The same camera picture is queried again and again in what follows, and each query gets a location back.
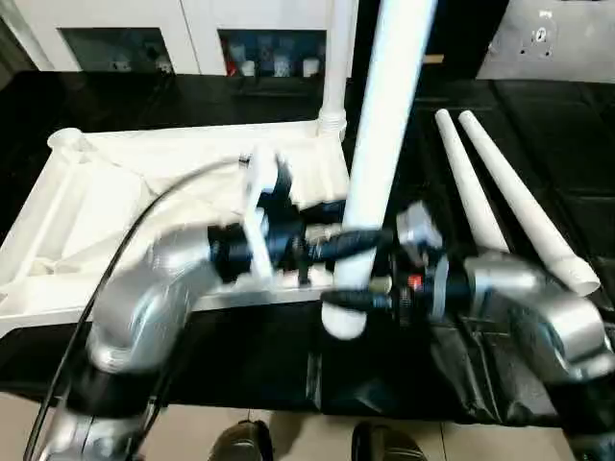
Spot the black table mat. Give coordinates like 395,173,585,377
0,69,615,428

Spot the white plastic table leg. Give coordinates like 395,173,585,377
320,0,439,341
433,109,510,255
457,109,603,296
318,0,357,143

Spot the glossy black box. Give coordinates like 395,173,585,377
353,0,510,83

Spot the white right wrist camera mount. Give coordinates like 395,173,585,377
396,200,452,319

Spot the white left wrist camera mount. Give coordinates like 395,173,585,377
238,148,295,289

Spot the dark left robot foot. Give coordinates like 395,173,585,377
210,420,271,461

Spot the black left wrist camera cable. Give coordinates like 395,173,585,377
23,160,247,461

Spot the grey curtain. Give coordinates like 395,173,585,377
0,9,42,87

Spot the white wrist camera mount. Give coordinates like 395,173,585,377
238,148,295,289
396,200,452,319

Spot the white cabinet with glass doors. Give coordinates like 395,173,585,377
13,0,359,78

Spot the white panel with round mount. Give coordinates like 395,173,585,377
480,0,615,82

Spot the white plastic table top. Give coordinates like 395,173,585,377
0,119,351,337

